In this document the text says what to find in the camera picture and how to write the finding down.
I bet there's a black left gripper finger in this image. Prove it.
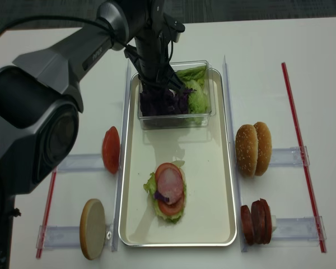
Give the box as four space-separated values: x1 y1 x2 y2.
165 67 185 94

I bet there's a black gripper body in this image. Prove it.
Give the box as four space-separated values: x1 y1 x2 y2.
124 39 174 84

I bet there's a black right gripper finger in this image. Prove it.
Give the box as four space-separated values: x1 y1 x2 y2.
139 74 164 97

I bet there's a shredded purple cabbage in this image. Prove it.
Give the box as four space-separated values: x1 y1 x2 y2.
139 88 196 117

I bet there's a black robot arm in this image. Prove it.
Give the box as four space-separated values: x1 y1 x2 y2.
0 1 185 268

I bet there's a green lettuce in container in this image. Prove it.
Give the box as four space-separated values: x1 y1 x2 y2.
176 65 208 114

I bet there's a red tomato slice upright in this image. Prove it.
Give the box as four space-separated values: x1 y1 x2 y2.
101 126 120 174

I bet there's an upper tomato slice on bun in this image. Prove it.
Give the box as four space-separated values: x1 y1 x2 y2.
155 163 183 185

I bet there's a tomato slice on bun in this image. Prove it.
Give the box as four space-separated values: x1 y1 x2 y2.
158 193 185 216
155 163 183 185

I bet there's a lettuce leaf on bun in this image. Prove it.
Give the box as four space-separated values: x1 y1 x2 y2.
143 171 187 224

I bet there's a clear tomato holder track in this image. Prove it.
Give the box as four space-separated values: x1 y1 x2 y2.
57 154 105 173

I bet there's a lower tomato slice on bun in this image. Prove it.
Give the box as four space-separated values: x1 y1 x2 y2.
158 193 185 216

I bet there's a middle meat patty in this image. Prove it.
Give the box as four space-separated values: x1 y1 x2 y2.
251 201 265 244

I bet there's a meat patty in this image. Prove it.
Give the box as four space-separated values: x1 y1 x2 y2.
251 201 265 244
240 205 254 245
260 198 272 244

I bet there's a front meat patty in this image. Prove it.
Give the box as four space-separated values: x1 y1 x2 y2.
240 205 254 245

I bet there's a rear meat patty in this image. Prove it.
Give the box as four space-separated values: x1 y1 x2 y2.
260 198 272 244

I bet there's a clear plastic salad container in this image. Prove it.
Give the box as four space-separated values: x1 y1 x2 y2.
138 60 214 129

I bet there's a sesame bun top front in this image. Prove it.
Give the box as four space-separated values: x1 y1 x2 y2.
235 124 258 178

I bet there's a sesame bun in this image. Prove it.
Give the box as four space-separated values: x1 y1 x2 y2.
235 124 258 178
254 122 272 176

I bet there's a pink ham slice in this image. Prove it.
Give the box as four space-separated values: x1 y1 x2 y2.
157 179 183 205

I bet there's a sesame bun top rear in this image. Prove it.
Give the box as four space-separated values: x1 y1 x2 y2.
254 122 272 176

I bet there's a clear bun top holder track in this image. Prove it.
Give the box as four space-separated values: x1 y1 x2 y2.
269 146 310 167

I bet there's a clear bun holder track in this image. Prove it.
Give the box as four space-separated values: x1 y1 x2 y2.
269 146 310 167
36 225 81 250

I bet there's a cream metal tray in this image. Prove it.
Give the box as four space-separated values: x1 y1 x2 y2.
119 71 237 247

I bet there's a right red plastic rod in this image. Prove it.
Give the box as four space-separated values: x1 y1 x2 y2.
281 62 327 253

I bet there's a red plastic rod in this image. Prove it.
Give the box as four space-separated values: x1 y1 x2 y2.
281 62 327 253
36 169 57 259

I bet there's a left red plastic rod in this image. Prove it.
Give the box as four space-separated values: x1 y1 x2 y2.
36 169 57 259

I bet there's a white patty pusher block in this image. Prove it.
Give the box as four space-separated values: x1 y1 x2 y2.
271 215 277 232

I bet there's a clear patty holder track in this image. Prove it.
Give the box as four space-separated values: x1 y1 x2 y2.
237 217 326 252

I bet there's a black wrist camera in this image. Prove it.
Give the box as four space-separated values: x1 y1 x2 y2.
164 13 185 43

